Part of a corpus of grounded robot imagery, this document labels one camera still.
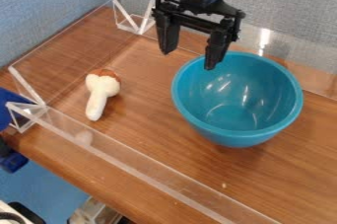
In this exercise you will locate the white brown plush mushroom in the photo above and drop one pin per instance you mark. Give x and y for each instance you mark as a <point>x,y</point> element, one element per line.
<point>102,84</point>

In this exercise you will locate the clear acrylic barrier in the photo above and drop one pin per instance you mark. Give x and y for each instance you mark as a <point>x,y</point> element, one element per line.
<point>311,62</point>
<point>54,66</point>
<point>213,204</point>

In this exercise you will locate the blue plastic bowl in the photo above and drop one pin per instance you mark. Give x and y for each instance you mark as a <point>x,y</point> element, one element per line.
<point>241,103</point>

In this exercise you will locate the clear acrylic back barrier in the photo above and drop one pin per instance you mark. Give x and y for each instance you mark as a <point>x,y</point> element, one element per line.
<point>311,62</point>

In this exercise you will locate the clear acrylic left barrier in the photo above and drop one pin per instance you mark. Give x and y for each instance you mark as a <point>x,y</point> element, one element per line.
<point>54,66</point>

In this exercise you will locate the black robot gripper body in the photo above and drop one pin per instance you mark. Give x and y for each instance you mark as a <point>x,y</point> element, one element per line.
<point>203,15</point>

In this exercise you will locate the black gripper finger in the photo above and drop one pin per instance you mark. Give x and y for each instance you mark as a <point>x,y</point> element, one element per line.
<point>215,48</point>
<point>168,29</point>

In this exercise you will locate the black white object bottom left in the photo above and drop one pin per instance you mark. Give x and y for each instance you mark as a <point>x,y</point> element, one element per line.
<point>16,213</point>

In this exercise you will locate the clear acrylic front barrier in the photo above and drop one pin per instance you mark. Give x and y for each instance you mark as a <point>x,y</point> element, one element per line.
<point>213,204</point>

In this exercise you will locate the blue clamp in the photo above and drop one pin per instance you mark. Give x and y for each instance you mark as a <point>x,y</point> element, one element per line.
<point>12,160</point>

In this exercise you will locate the clear plastic box below table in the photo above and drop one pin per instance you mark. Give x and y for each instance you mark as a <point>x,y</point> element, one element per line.
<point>93,212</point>

